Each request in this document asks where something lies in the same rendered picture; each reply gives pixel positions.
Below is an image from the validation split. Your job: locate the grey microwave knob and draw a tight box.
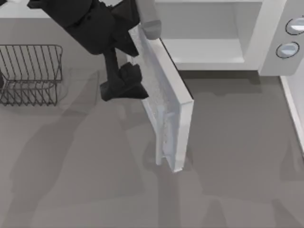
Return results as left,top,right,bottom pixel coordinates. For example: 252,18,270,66
285,15,304,36
275,41,300,59

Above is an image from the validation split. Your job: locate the pale grey rounded box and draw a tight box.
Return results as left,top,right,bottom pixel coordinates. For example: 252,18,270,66
138,0,162,40

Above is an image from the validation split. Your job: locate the white microwave oven door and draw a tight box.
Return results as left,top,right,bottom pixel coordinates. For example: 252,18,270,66
127,23,196,173

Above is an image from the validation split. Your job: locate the grey wire basket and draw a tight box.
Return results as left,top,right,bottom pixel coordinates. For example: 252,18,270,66
0,44,64,107

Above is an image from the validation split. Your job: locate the pale microwave oven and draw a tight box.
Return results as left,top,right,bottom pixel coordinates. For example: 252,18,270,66
152,0,304,77

